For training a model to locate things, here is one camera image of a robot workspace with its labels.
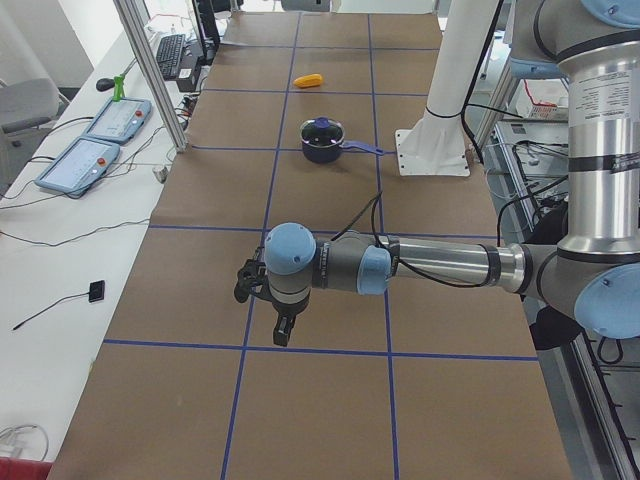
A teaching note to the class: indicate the aluminium frame post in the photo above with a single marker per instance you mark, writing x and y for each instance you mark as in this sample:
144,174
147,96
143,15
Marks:
133,25

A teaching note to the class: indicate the blue teach pendant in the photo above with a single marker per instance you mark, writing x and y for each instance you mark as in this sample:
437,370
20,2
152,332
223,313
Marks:
84,162
119,121

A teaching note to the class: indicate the small black sensor pad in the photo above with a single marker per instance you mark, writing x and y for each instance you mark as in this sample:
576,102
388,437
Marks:
96,291

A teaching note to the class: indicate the far blue teach pendant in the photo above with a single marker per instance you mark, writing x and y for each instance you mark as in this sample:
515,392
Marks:
119,121

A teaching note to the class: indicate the black keyboard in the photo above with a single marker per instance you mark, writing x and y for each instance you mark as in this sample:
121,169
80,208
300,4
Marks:
169,55

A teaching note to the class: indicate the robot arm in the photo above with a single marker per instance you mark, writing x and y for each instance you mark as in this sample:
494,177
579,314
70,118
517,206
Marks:
591,275

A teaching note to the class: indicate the dark blue saucepan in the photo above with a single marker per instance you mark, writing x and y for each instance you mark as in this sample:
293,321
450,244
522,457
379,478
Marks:
329,155

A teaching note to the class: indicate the green handled tool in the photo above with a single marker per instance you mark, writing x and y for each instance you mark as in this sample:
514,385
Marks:
115,83

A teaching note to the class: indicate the glass lid blue knob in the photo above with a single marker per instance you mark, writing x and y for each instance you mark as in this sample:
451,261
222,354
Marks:
322,132

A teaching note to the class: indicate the yellow corn cob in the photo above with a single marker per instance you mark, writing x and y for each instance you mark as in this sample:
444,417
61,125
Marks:
308,81

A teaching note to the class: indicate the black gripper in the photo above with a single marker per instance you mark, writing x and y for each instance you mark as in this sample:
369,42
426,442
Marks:
287,308

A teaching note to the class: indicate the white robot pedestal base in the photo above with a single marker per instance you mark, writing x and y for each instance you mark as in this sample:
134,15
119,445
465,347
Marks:
435,146

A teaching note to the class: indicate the near blue teach pendant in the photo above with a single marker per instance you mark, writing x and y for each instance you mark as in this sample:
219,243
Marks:
84,162

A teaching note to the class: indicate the grey office chair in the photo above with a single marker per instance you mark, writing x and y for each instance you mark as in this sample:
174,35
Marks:
26,105

